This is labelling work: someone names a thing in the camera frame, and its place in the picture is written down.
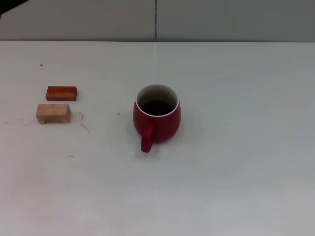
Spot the dark reddish wooden block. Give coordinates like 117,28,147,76
45,86,79,102

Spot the red ceramic coffee cup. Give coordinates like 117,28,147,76
133,84,182,153

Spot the light wooden block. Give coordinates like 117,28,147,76
35,104,72,125

